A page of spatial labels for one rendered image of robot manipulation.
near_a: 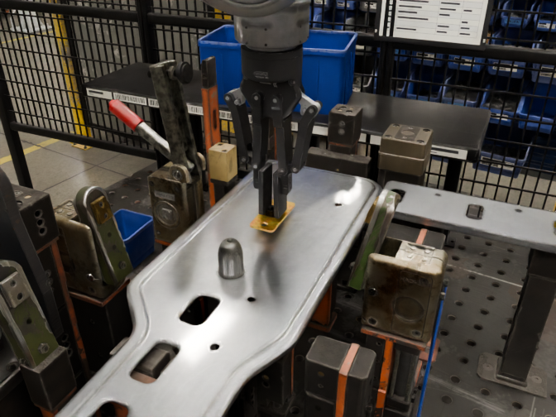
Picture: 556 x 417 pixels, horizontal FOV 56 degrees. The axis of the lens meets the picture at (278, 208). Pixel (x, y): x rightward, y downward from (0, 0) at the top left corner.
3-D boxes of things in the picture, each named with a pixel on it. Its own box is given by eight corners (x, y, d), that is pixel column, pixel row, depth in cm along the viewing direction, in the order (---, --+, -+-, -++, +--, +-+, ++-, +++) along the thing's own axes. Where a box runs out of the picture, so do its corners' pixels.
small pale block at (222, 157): (236, 327, 101) (226, 153, 82) (220, 322, 102) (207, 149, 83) (244, 316, 103) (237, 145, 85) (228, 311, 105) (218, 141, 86)
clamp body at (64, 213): (131, 443, 80) (85, 239, 61) (72, 417, 84) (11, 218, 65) (166, 398, 87) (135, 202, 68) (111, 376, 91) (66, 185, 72)
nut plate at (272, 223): (272, 232, 72) (272, 225, 71) (247, 227, 73) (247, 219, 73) (296, 204, 79) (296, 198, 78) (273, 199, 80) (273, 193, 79)
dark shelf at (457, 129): (476, 165, 93) (480, 149, 92) (81, 97, 125) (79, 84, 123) (488, 122, 111) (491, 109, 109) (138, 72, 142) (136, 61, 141)
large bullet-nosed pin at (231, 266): (237, 291, 66) (234, 248, 62) (215, 285, 67) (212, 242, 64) (248, 276, 68) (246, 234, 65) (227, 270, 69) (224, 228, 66)
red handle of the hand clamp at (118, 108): (186, 171, 76) (103, 101, 76) (180, 181, 77) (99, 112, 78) (202, 160, 79) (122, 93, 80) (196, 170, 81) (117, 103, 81)
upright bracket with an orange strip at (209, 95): (223, 313, 104) (206, 60, 79) (218, 311, 104) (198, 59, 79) (231, 304, 106) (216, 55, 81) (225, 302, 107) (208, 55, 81)
